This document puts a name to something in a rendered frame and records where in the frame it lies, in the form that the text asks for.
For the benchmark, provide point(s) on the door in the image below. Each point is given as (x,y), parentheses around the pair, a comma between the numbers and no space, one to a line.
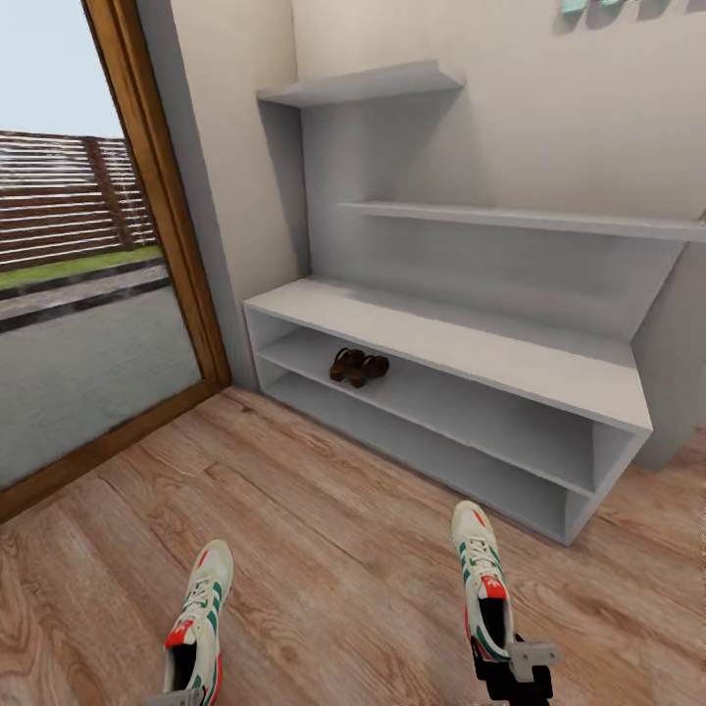
(107,328)

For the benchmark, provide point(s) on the gym shoe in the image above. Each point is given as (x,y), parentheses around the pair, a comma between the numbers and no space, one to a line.
(488,609)
(193,652)

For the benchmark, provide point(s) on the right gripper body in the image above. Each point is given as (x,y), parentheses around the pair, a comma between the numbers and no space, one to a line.
(502,685)

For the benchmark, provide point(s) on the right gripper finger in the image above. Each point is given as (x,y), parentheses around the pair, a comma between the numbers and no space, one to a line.
(479,661)

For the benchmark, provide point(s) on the sandal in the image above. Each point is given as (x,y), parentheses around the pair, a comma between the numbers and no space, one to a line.
(369,367)
(348,360)

